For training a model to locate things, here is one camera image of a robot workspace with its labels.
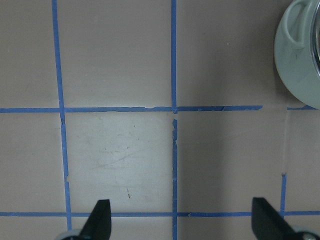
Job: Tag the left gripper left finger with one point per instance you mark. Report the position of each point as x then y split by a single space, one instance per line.
99 223

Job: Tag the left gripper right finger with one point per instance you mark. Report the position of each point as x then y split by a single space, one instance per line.
267 224

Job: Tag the pale green cooking pot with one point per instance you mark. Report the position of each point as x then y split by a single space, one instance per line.
297 51

